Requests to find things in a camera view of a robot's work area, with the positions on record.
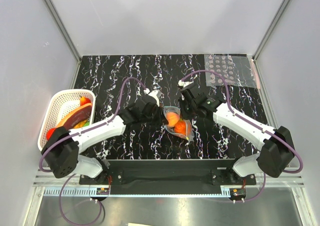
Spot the connector board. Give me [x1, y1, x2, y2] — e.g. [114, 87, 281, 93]
[96, 186, 111, 195]
[230, 187, 247, 200]

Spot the yellow orange fruit toy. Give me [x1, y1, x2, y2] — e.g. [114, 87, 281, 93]
[73, 120, 87, 129]

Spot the clear bags pink dots stack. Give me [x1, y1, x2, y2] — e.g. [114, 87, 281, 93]
[204, 54, 261, 89]

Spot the right connector board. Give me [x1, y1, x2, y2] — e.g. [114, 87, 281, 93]
[230, 187, 247, 200]

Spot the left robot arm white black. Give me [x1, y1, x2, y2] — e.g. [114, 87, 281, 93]
[40, 90, 166, 184]

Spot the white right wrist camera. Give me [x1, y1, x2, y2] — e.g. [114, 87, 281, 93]
[178, 80, 193, 89]

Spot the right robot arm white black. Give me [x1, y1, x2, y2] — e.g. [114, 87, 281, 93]
[179, 84, 295, 185]

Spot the left connector board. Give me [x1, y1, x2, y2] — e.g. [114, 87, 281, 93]
[96, 186, 111, 195]

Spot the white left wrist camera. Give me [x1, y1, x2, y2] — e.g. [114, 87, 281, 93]
[147, 89, 162, 107]

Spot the white plastic basket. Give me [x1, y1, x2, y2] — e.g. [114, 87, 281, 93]
[37, 89, 96, 151]

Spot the peach toy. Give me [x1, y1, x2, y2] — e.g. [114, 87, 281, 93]
[165, 112, 180, 128]

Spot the orange pumpkin toy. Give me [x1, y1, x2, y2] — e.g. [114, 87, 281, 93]
[174, 120, 187, 136]

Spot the red pepper toy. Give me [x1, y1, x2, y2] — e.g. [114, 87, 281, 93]
[79, 96, 91, 106]

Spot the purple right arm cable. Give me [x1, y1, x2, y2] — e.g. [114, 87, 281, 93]
[179, 70, 305, 204]

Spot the red tomato toy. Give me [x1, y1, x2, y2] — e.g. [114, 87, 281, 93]
[46, 128, 56, 141]

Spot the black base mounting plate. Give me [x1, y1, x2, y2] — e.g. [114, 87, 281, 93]
[48, 158, 288, 196]

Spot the clear zip bag blue zipper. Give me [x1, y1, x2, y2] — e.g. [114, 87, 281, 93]
[163, 106, 194, 142]

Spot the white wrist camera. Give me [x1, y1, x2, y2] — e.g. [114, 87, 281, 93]
[178, 80, 193, 89]
[147, 89, 162, 107]

